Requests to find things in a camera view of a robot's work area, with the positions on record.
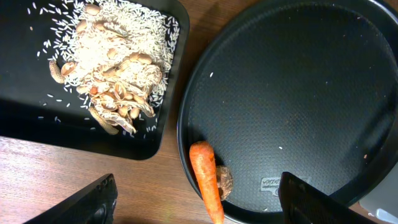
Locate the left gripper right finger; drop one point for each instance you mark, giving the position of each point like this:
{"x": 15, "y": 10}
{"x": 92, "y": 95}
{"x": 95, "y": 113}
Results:
{"x": 302, "y": 203}

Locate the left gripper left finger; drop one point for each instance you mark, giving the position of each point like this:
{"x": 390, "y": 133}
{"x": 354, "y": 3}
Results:
{"x": 94, "y": 204}

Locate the brown ginger piece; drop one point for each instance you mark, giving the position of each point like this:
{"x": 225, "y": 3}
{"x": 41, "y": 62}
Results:
{"x": 224, "y": 181}

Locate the orange carrot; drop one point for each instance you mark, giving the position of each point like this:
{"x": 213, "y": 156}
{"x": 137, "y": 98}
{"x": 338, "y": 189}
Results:
{"x": 202, "y": 158}

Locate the rice and peanut leftovers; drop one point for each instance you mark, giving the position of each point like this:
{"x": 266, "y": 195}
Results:
{"x": 116, "y": 55}

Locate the grey dishwasher rack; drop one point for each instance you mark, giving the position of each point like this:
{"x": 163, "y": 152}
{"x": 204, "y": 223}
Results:
{"x": 381, "y": 202}

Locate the black round tray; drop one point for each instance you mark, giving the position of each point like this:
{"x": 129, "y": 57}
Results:
{"x": 306, "y": 87}

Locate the black rectangular tray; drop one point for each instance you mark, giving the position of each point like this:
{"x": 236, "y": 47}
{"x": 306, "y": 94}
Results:
{"x": 34, "y": 107}

